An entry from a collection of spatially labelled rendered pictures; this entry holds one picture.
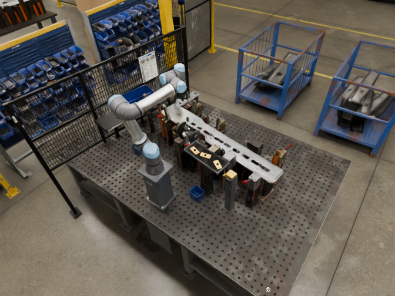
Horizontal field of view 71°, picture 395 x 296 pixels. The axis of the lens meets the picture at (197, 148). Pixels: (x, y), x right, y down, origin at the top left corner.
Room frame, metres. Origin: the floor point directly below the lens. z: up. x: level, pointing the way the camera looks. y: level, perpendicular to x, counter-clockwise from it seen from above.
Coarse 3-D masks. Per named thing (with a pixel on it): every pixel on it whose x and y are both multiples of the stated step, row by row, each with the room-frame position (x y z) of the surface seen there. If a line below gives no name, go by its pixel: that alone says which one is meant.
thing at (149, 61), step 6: (144, 54) 2.68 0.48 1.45; (150, 54) 2.74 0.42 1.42; (138, 60) 2.63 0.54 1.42; (144, 60) 2.68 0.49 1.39; (150, 60) 2.73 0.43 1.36; (156, 60) 2.78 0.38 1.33; (144, 66) 2.67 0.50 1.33; (150, 66) 2.72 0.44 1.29; (156, 66) 2.77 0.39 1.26; (144, 72) 2.66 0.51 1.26; (150, 72) 2.71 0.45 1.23; (156, 72) 2.76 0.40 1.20; (144, 78) 2.65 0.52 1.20; (150, 78) 2.70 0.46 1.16
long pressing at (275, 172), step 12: (168, 108) 2.36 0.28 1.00; (180, 108) 2.35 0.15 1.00; (180, 120) 2.15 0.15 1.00; (192, 120) 2.14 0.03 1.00; (216, 132) 1.95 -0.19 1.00; (240, 144) 1.77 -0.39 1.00; (240, 156) 1.62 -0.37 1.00; (252, 156) 1.61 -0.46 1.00; (252, 168) 1.48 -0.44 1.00; (276, 168) 1.47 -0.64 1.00; (276, 180) 1.35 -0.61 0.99
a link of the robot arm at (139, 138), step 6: (114, 96) 1.54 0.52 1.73; (120, 96) 1.55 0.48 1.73; (108, 102) 1.52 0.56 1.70; (114, 102) 1.49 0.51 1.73; (120, 102) 1.47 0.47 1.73; (126, 102) 1.48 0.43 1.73; (114, 108) 1.45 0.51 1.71; (114, 114) 1.49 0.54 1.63; (132, 120) 1.51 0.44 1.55; (126, 126) 1.50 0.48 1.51; (132, 126) 1.50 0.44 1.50; (138, 126) 1.55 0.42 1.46; (132, 132) 1.50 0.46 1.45; (138, 132) 1.52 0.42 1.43; (132, 138) 1.57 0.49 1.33; (138, 138) 1.52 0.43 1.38; (144, 138) 1.54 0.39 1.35; (138, 144) 1.51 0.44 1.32
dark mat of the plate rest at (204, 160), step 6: (192, 144) 1.64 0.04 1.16; (198, 144) 1.63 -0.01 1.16; (186, 150) 1.57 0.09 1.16; (198, 150) 1.56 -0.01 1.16; (204, 150) 1.56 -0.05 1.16; (198, 156) 1.50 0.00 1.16; (210, 156) 1.49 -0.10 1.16; (216, 156) 1.49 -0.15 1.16; (204, 162) 1.43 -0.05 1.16; (210, 162) 1.43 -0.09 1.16; (222, 162) 1.42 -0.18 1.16; (216, 168) 1.37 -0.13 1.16; (222, 168) 1.36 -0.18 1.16
